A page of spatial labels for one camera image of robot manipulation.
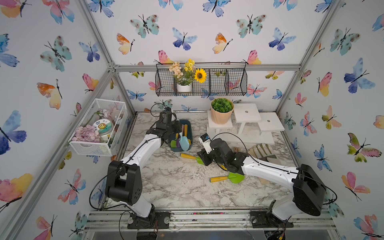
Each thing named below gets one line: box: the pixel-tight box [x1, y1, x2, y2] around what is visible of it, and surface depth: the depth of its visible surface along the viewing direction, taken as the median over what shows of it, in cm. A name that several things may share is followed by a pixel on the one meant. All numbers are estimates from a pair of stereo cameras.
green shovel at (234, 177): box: [209, 172, 245, 184], surface depth 88 cm
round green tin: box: [93, 118, 113, 139], surface depth 67 cm
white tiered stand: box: [206, 103, 285, 145], surface depth 95 cm
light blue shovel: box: [179, 136, 190, 152], surface depth 91 cm
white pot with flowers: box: [168, 59, 208, 93], surface depth 86 cm
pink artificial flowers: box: [72, 124, 100, 142], surface depth 61 cm
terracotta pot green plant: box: [210, 97, 234, 125], surface depth 88 cm
